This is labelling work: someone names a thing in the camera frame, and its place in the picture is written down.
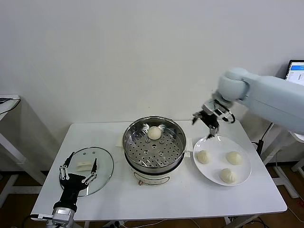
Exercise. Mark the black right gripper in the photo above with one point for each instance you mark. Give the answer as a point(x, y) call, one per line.
point(209, 120)

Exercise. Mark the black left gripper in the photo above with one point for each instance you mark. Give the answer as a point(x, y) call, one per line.
point(71, 187)

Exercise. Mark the round glass lid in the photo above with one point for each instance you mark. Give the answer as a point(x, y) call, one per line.
point(104, 164)

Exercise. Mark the white steamed baozi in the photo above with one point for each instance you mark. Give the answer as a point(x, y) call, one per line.
point(234, 158)
point(228, 177)
point(154, 133)
point(203, 157)

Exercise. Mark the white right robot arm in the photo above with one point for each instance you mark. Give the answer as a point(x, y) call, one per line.
point(266, 95)

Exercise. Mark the stainless steel steamer basket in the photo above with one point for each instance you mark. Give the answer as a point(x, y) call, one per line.
point(154, 152)

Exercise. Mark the white round plate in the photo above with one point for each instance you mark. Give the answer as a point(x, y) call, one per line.
point(213, 171)

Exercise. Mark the white side table with laptop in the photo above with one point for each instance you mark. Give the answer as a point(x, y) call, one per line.
point(299, 139)

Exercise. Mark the grey open laptop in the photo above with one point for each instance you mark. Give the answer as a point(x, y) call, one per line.
point(297, 71)

